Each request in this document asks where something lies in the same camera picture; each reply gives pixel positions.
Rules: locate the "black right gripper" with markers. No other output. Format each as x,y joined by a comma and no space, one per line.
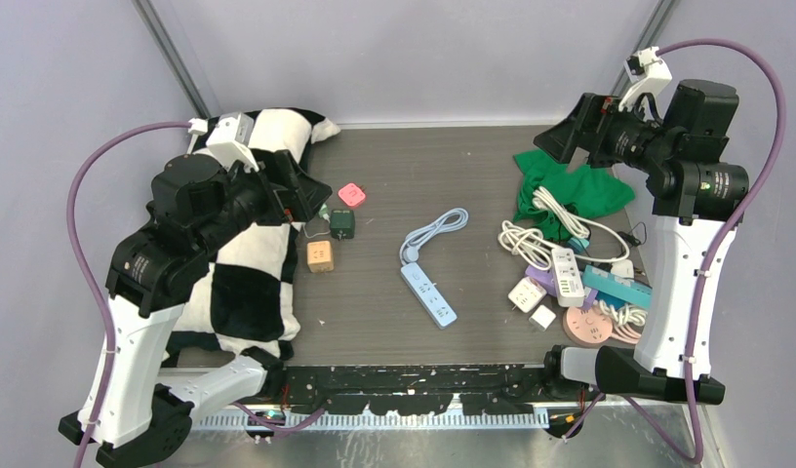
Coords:
598,114

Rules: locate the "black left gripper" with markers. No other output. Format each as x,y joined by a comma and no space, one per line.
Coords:
298,200

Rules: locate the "light green small plug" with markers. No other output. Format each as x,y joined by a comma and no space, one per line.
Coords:
324,214

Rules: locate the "dark green cube adapter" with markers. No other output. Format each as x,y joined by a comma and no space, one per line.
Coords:
342,224

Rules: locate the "pink small plug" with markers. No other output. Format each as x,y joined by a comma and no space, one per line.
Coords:
352,195

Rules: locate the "orange cube adapter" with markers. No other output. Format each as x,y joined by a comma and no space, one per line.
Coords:
320,256

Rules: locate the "white power strip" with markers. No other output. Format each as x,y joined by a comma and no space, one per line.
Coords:
567,281

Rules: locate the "white tiger cube socket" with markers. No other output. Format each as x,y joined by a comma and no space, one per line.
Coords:
526,295

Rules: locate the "white charger plug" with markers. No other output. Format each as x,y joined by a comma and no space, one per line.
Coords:
542,318

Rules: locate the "light blue power strip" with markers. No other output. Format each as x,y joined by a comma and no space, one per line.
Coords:
426,292

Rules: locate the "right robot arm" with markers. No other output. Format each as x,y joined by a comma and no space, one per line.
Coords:
695,195

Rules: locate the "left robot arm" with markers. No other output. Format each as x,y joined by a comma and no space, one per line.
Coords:
198,205

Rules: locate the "pink round socket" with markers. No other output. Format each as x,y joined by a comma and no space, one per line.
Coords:
587,327

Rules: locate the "green cloth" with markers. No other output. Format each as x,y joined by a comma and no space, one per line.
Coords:
589,193

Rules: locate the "black white checkered pillow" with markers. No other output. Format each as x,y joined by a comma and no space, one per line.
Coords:
246,299

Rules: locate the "purple power strip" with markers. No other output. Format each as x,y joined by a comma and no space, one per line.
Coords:
546,280

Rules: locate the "teal power strip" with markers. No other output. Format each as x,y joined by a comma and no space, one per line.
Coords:
627,290

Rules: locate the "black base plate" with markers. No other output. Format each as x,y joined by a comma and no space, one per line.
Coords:
506,389

